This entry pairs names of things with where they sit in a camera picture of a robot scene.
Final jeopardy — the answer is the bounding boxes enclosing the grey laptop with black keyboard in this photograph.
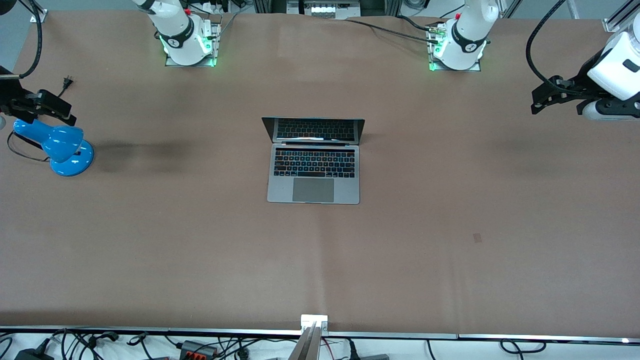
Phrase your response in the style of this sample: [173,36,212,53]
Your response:
[261,117,366,205]

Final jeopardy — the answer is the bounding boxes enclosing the brown table cover sheet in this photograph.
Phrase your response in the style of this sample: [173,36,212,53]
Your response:
[0,10,640,337]

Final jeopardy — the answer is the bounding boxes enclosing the black power adapter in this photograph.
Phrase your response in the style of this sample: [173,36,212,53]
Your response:
[14,347,53,360]

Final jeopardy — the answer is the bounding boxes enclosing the grey box with white connectors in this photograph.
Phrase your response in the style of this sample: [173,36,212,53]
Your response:
[286,0,362,20]

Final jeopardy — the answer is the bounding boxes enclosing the black connector block orange levers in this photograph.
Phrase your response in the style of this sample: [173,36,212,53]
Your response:
[179,340,219,359]

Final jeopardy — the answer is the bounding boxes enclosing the aluminium profile beam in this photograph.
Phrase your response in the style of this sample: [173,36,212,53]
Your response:
[287,320,323,360]

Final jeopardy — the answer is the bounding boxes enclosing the black lamp cord with plug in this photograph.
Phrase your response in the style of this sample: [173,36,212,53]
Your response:
[7,75,76,163]

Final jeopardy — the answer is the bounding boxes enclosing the right black camera mount bracket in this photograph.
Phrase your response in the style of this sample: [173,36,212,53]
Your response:
[0,65,25,97]

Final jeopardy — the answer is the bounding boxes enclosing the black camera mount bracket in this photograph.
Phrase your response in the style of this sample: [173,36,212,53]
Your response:
[575,93,640,118]
[0,65,25,97]

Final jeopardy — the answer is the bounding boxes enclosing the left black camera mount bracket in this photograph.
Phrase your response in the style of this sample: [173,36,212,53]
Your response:
[575,93,640,118]

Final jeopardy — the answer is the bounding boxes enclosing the aluminium corner post foot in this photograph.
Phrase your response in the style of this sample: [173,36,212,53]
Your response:
[17,0,48,23]
[602,0,640,33]

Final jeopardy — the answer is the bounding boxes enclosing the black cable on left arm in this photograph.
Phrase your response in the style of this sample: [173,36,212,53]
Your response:
[525,0,589,96]

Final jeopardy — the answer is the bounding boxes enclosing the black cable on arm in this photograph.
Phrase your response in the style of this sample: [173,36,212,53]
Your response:
[19,0,44,80]
[525,0,589,96]

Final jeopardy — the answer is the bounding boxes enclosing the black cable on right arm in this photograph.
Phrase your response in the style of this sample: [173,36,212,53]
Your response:
[19,0,44,80]

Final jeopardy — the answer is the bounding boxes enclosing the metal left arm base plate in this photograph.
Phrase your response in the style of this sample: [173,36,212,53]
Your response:
[428,22,482,72]

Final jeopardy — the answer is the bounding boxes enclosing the short thick black cable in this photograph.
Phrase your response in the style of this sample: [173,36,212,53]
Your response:
[397,15,441,33]

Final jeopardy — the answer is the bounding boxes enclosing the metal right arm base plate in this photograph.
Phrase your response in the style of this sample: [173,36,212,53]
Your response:
[165,20,222,67]

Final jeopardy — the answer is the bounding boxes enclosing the long thick black cable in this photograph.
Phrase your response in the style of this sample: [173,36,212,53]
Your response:
[345,18,441,45]

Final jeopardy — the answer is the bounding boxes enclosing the black looped cable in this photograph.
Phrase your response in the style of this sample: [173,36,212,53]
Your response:
[500,338,548,355]

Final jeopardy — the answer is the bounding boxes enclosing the metal table edge rail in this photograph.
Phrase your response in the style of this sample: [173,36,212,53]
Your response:
[0,326,640,345]

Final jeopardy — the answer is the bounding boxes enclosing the white metal bracket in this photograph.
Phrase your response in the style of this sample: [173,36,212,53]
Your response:
[300,314,329,335]

